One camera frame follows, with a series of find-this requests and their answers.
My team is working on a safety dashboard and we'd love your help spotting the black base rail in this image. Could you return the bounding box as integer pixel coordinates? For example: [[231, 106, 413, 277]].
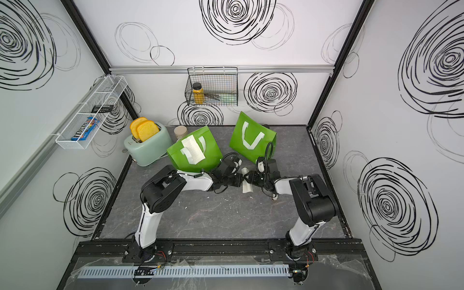
[[71, 238, 367, 263]]

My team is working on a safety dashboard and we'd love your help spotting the yellow toast slice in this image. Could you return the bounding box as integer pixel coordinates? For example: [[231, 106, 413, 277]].
[[136, 120, 160, 142], [130, 117, 147, 140]]

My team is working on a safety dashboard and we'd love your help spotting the jar with beige lid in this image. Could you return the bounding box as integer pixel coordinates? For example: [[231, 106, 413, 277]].
[[174, 126, 189, 140]]

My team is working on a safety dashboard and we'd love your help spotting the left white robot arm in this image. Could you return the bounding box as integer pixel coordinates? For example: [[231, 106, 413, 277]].
[[135, 159, 243, 249]]

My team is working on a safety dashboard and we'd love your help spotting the front yellow toast slice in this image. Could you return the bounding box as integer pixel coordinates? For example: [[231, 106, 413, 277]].
[[136, 120, 160, 142]]

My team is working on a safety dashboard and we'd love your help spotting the green packet in basket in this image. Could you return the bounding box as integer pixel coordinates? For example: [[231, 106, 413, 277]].
[[218, 93, 238, 106]]

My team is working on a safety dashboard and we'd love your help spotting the mint green toaster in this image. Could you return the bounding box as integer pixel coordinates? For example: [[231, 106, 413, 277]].
[[124, 122, 173, 167]]

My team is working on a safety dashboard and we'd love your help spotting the green bag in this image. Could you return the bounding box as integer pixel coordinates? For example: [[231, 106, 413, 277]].
[[167, 126, 223, 173], [229, 112, 277, 163]]

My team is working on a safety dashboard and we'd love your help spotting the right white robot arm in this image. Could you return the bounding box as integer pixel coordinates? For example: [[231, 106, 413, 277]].
[[244, 157, 340, 247]]

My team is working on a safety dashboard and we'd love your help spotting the white wire wall shelf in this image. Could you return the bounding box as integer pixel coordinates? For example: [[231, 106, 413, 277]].
[[55, 75, 128, 150]]

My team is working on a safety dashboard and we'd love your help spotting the blue candy packet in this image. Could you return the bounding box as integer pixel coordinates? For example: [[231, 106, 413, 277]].
[[71, 117, 100, 141]]

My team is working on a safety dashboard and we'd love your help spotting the yellow juice bottle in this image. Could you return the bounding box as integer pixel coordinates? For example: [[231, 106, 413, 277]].
[[192, 82, 205, 105]]

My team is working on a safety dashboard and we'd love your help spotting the black wire wall basket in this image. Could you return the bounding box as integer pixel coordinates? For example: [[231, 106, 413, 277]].
[[184, 66, 239, 106]]

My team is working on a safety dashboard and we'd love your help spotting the black small box on shelf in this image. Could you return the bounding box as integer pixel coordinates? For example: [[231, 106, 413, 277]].
[[91, 105, 114, 114]]

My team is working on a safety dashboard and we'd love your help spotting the white paper receipt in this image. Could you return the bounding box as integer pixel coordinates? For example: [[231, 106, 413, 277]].
[[181, 135, 206, 165], [241, 167, 253, 193]]

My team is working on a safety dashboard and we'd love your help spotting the white slotted cable duct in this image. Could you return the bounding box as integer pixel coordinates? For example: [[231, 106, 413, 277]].
[[77, 265, 291, 279]]

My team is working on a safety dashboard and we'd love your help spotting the rear yellow toast slice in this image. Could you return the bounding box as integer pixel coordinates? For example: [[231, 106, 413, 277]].
[[130, 117, 147, 140]]

